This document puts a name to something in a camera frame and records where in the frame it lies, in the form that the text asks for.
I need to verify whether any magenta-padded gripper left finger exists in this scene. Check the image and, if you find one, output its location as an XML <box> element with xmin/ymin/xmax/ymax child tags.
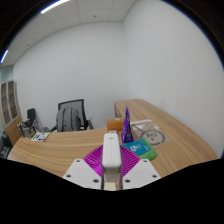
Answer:
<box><xmin>62</xmin><ymin>144</ymin><xmax>105</xmax><ymax>190</ymax></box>

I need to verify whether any purple standing pouch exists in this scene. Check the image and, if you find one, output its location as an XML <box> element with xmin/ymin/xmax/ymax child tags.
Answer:
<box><xmin>120</xmin><ymin>106</ymin><xmax>135</xmax><ymax>145</ymax></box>

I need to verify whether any white charger block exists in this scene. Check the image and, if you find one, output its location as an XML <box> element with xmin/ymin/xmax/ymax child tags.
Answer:
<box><xmin>101</xmin><ymin>132</ymin><xmax>123</xmax><ymax>191</ymax></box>

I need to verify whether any black mesh office chair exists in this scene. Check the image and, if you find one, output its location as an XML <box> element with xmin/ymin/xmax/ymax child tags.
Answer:
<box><xmin>49</xmin><ymin>98</ymin><xmax>95</xmax><ymax>133</ymax></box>

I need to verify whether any clear plastic bag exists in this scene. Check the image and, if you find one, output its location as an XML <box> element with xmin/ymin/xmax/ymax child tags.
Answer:
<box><xmin>130</xmin><ymin>119</ymin><xmax>170</xmax><ymax>146</ymax></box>

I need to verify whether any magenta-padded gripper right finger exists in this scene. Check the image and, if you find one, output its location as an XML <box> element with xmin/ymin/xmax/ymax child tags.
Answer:
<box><xmin>119</xmin><ymin>144</ymin><xmax>162</xmax><ymax>190</ymax></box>

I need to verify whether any black box with items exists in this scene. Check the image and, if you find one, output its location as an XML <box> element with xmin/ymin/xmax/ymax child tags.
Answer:
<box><xmin>17</xmin><ymin>119</ymin><xmax>38</xmax><ymax>139</ymax></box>

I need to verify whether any teal flat pack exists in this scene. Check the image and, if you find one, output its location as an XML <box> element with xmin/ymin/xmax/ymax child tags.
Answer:
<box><xmin>121</xmin><ymin>137</ymin><xmax>155</xmax><ymax>157</ymax></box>

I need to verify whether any white green leaflet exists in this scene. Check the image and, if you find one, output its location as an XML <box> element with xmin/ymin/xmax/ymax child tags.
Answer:
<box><xmin>31</xmin><ymin>131</ymin><xmax>52</xmax><ymax>142</ymax></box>

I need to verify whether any ceiling light strip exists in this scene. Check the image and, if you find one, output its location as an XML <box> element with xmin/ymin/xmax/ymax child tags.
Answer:
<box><xmin>0</xmin><ymin>49</ymin><xmax>10</xmax><ymax>65</ymax></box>
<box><xmin>40</xmin><ymin>0</ymin><xmax>71</xmax><ymax>15</ymax></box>

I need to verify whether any grey backpack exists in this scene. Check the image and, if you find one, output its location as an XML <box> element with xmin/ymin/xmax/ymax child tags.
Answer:
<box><xmin>55</xmin><ymin>107</ymin><xmax>83</xmax><ymax>133</ymax></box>

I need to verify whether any orange cardboard box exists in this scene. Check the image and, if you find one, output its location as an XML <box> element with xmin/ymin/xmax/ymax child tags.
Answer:
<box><xmin>106</xmin><ymin>117</ymin><xmax>126</xmax><ymax>132</ymax></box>

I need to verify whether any wooden shelf unit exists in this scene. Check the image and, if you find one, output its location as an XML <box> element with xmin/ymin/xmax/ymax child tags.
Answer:
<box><xmin>0</xmin><ymin>79</ymin><xmax>24</xmax><ymax>146</ymax></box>

